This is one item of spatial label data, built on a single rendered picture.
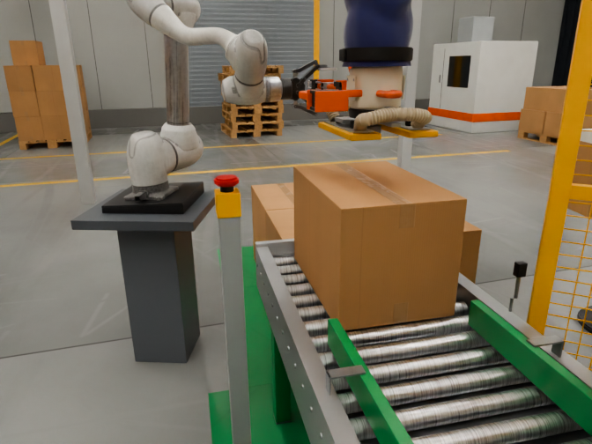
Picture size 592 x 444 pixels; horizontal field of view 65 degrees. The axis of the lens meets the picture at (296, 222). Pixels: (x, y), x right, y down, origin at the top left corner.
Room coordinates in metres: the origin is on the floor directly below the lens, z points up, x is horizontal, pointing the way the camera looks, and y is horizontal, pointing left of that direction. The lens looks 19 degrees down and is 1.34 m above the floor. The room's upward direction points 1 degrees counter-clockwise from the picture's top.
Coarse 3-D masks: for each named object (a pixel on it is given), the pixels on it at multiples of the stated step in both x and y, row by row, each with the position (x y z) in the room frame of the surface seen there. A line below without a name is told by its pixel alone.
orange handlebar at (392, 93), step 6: (318, 84) 2.12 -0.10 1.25; (330, 84) 1.94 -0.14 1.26; (348, 90) 1.51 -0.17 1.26; (354, 90) 1.52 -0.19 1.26; (360, 90) 1.52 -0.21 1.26; (378, 90) 1.50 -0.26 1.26; (390, 90) 1.51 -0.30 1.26; (396, 90) 1.47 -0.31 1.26; (300, 96) 1.45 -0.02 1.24; (306, 96) 1.39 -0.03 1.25; (354, 96) 1.52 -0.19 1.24; (360, 96) 1.52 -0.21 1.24; (378, 96) 1.49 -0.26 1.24; (384, 96) 1.45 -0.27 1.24; (390, 96) 1.43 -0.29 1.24; (396, 96) 1.43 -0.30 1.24
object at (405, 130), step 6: (384, 126) 1.61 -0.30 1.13; (402, 126) 1.53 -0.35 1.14; (408, 126) 1.53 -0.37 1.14; (396, 132) 1.52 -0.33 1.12; (402, 132) 1.48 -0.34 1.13; (408, 132) 1.44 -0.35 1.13; (414, 132) 1.44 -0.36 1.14; (420, 132) 1.44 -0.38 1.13; (426, 132) 1.45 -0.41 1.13; (432, 132) 1.45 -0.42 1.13
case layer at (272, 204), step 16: (256, 192) 2.94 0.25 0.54; (272, 192) 2.94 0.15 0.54; (288, 192) 2.94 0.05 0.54; (256, 208) 2.90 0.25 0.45; (272, 208) 2.59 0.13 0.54; (288, 208) 2.59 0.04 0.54; (256, 224) 2.93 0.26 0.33; (272, 224) 2.33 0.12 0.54; (288, 224) 2.30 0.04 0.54; (464, 224) 2.28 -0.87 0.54; (256, 240) 2.96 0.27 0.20; (464, 240) 2.17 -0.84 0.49; (464, 256) 2.17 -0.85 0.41; (464, 272) 2.18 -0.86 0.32
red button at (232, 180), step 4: (220, 176) 1.28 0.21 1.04; (224, 176) 1.28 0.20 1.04; (228, 176) 1.28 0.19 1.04; (232, 176) 1.28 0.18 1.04; (236, 176) 1.28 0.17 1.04; (216, 180) 1.26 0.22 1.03; (220, 180) 1.25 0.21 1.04; (224, 180) 1.25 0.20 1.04; (228, 180) 1.25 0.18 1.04; (232, 180) 1.25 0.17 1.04; (236, 180) 1.26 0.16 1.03; (216, 184) 1.25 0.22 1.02; (220, 184) 1.24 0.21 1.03; (224, 184) 1.24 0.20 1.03; (228, 184) 1.24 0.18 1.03; (232, 184) 1.25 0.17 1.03; (236, 184) 1.27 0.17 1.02; (220, 188) 1.26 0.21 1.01; (224, 188) 1.26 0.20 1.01; (228, 188) 1.26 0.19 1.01; (232, 188) 1.27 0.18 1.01; (224, 192) 1.26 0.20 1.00
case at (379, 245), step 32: (320, 192) 1.46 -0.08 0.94; (352, 192) 1.43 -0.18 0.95; (384, 192) 1.43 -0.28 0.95; (416, 192) 1.43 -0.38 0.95; (448, 192) 1.42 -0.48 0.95; (320, 224) 1.46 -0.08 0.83; (352, 224) 1.27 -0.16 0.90; (384, 224) 1.29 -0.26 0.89; (416, 224) 1.31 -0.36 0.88; (448, 224) 1.34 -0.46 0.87; (320, 256) 1.46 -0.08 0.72; (352, 256) 1.27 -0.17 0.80; (384, 256) 1.29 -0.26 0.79; (416, 256) 1.31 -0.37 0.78; (448, 256) 1.34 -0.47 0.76; (320, 288) 1.46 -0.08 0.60; (352, 288) 1.27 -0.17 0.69; (384, 288) 1.29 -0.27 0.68; (416, 288) 1.32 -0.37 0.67; (448, 288) 1.34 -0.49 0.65; (352, 320) 1.27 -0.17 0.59; (384, 320) 1.29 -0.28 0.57; (416, 320) 1.32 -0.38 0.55
